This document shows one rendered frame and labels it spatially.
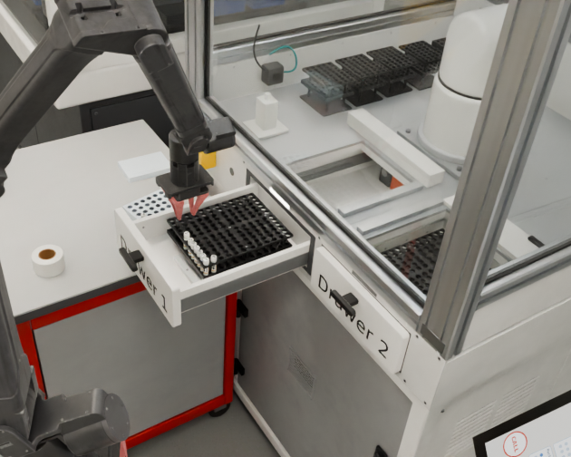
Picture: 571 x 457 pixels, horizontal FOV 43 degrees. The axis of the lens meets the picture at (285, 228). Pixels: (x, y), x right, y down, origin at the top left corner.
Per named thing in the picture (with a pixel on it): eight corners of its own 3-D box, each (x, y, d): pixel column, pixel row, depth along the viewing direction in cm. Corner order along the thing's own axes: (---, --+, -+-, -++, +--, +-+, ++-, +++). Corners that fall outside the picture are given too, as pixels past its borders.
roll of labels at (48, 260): (28, 276, 162) (25, 262, 160) (40, 255, 168) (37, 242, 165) (59, 279, 162) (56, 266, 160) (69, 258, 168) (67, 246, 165)
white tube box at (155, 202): (142, 235, 176) (141, 222, 174) (122, 218, 181) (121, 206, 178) (182, 215, 183) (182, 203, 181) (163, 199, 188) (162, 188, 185)
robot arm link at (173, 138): (163, 126, 138) (176, 141, 134) (196, 118, 141) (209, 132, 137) (165, 156, 142) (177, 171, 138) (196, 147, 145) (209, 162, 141)
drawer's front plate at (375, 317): (393, 375, 140) (403, 337, 134) (310, 285, 159) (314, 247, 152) (400, 372, 141) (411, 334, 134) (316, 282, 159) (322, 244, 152)
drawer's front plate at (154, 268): (173, 329, 146) (172, 289, 139) (117, 246, 164) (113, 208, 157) (181, 325, 146) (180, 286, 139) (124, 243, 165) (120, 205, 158)
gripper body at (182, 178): (154, 183, 145) (152, 153, 141) (199, 170, 150) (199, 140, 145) (169, 201, 141) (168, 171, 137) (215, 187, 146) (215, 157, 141)
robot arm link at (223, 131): (174, 101, 132) (193, 140, 130) (230, 88, 137) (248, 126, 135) (163, 133, 142) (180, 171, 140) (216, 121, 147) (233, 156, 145)
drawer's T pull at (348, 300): (351, 318, 140) (352, 313, 140) (329, 295, 145) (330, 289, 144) (365, 312, 142) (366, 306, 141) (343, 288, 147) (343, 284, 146)
